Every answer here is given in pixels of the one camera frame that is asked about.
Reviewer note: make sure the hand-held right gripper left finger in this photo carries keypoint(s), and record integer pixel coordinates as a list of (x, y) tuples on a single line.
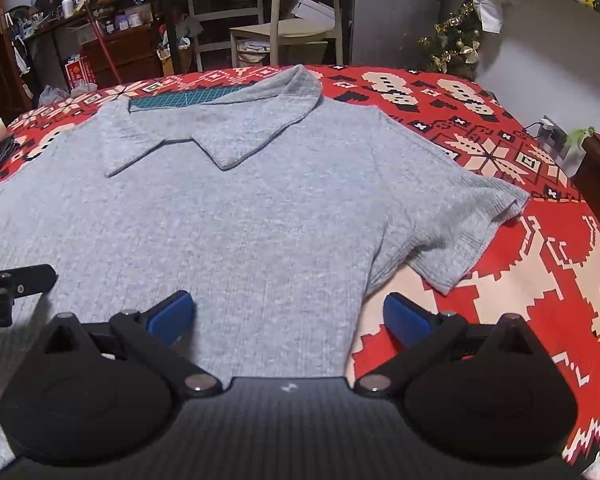
[(172, 316)]

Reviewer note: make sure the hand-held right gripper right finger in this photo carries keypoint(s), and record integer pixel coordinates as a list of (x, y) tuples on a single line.
[(405, 317)]

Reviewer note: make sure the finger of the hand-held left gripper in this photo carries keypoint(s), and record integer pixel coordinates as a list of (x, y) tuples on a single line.
[(25, 281)]

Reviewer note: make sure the grey ribbed polo shirt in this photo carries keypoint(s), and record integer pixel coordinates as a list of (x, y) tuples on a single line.
[(230, 220)]

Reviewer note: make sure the red patterned blanket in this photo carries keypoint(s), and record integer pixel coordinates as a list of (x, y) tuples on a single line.
[(530, 270)]

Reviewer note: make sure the white plastic bag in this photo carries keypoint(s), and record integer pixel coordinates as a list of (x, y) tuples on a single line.
[(52, 96)]

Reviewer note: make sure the red cardboard box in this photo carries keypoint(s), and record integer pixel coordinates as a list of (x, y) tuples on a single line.
[(80, 72)]

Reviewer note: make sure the green cutting mat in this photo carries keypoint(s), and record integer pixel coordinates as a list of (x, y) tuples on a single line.
[(180, 99)]

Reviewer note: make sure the wooden drawer cabinet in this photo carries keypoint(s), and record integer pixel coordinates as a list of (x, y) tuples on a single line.
[(125, 52)]

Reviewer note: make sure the small green plant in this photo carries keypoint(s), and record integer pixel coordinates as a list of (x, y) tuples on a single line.
[(577, 135)]

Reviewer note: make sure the white pump bottle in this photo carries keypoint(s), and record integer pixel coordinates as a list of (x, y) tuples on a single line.
[(68, 6)]

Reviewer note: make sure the small decorated Christmas tree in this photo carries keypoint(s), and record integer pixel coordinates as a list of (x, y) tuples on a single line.
[(455, 45)]

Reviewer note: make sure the grey refrigerator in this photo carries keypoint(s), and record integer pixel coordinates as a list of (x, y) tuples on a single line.
[(395, 10)]

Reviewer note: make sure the white drawer unit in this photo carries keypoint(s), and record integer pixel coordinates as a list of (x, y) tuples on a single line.
[(225, 5)]

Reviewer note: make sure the white hanging cloth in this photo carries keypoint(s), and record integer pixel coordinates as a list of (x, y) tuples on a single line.
[(490, 10)]

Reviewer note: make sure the white wall power socket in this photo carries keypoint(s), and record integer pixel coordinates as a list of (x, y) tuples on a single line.
[(550, 132)]

